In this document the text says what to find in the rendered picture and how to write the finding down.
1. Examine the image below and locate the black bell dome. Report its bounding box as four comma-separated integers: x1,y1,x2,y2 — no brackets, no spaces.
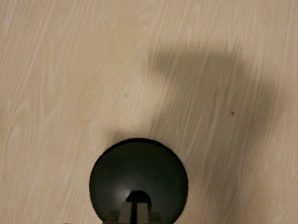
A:
89,138,189,224

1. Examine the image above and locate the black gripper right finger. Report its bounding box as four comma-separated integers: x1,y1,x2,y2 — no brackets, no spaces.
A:
134,203,163,224

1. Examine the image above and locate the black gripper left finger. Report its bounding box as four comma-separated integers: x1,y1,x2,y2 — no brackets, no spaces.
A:
102,202,134,224

